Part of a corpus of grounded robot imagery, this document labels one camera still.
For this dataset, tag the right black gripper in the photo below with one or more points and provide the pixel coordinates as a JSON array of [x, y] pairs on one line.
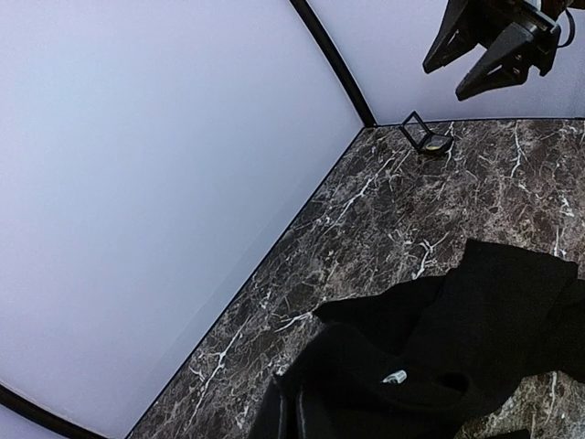
[[511, 50]]

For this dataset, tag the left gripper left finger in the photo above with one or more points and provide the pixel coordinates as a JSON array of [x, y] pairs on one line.
[[276, 417]]

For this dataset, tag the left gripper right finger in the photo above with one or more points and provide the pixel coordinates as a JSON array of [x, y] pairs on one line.
[[317, 418]]

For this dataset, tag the black t-shirt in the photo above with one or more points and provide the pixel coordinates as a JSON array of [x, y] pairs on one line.
[[466, 339]]

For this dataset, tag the black display stand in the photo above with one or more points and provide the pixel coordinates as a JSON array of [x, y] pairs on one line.
[[431, 144]]

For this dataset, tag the right black frame post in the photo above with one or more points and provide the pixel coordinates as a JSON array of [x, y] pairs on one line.
[[327, 46]]

